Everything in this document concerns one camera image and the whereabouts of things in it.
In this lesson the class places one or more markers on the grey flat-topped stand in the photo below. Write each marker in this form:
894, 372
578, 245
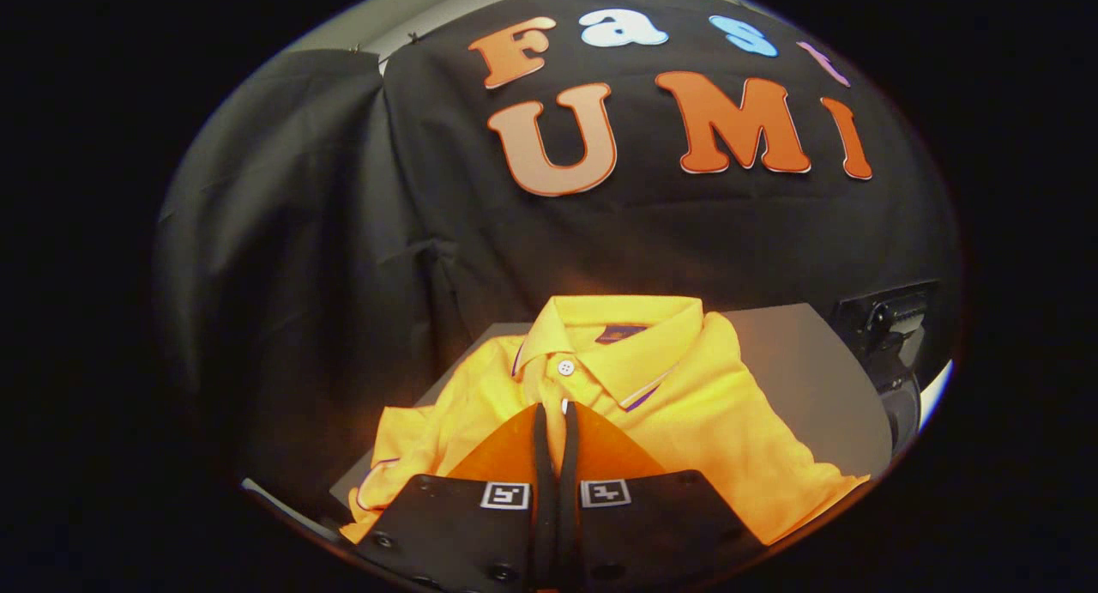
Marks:
798, 361

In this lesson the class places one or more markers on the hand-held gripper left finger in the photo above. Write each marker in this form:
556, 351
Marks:
455, 533

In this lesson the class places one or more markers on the orange polo shirt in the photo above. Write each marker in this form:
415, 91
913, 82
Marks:
729, 421

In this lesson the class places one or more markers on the black backdrop cloth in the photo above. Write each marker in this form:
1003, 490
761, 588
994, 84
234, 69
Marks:
343, 232

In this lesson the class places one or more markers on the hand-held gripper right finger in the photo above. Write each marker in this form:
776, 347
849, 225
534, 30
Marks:
652, 533

